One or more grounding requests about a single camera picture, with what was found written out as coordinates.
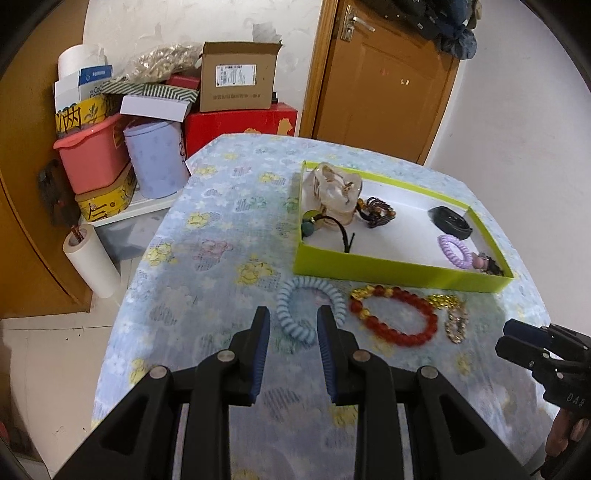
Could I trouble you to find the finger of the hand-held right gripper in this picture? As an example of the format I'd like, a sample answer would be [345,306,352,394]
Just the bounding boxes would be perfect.
[502,318,555,344]
[495,336,552,371]

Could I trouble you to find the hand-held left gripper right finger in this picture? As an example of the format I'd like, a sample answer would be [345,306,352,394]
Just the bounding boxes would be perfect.
[316,305,532,480]

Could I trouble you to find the red gift box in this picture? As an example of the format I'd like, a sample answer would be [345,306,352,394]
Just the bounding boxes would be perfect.
[182,102,300,160]

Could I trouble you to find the red bead bracelet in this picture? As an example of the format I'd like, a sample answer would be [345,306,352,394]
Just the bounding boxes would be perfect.
[348,285,439,348]

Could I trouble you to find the blue coil hair tie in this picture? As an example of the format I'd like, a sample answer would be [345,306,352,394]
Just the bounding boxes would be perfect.
[276,277,347,346]

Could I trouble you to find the dark brown ornament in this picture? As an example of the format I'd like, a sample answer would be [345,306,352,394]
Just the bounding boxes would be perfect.
[38,159,81,227]

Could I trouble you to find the pink plastic basket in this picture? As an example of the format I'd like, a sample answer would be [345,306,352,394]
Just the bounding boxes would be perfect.
[53,113,132,195]

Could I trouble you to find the dark hanging clothes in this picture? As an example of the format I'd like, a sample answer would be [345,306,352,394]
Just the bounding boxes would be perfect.
[397,0,478,60]

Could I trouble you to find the wooden door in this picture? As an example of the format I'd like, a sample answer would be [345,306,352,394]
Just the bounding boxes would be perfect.
[311,0,462,164]

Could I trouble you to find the white flat box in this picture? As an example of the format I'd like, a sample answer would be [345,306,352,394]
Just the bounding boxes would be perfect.
[120,95,192,123]

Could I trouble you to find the person's right hand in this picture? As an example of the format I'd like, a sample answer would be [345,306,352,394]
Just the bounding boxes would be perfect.
[545,406,591,462]

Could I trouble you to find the clear hair claw clip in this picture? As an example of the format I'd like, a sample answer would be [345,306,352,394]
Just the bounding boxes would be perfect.
[307,162,363,228]

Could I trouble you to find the yellow printed round tin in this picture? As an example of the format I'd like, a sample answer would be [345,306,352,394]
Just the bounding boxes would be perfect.
[75,161,138,222]

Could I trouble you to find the small white paper roll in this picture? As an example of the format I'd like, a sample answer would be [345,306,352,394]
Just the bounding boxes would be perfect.
[62,224,122,298]

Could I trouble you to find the purple coil hair tie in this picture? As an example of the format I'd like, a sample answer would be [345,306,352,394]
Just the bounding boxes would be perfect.
[438,234,475,269]

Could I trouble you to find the black hair tie pink ball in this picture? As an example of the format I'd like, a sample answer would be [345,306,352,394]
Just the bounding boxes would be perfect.
[471,253,506,278]

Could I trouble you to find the yellow printed box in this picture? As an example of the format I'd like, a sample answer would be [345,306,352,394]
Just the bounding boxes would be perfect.
[54,92,121,139]

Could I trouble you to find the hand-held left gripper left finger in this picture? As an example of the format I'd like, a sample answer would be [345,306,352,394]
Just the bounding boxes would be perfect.
[55,305,271,480]

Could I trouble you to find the clear plastic storage bin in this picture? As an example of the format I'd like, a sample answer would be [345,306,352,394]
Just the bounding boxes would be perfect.
[92,194,181,259]

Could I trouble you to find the yellow-green cardboard box tray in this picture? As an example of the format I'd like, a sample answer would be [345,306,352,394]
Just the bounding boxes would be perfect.
[293,161,515,294]

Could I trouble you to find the black hair tie green beads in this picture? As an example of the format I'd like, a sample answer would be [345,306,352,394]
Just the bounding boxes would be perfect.
[300,210,356,254]

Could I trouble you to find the green striped box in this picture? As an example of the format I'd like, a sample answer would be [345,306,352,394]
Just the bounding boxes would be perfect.
[100,80,199,103]

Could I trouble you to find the blue and white box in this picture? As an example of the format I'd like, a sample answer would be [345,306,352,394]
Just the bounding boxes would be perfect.
[54,65,114,114]

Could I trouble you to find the lavender round tin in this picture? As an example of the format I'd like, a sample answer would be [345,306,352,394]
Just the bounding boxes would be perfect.
[122,121,191,199]

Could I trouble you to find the brown cardboard box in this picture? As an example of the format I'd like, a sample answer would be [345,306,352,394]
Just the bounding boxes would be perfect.
[199,41,283,113]

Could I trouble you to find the bag of gold trinkets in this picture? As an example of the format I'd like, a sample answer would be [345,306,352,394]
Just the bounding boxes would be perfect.
[111,44,204,86]

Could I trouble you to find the floral tablecloth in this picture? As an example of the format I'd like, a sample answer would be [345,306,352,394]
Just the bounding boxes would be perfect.
[90,134,552,480]

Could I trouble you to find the metal door handle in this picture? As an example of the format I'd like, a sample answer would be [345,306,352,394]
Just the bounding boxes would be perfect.
[341,6,376,42]

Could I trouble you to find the gold chain bracelet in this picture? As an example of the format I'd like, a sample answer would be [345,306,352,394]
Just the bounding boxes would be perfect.
[425,293,469,344]

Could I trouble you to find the large white paper roll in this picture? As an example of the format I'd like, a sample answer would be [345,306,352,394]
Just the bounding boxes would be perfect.
[58,44,109,84]

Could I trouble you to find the wooden wardrobe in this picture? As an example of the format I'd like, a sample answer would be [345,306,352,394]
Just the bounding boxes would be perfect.
[0,60,93,319]

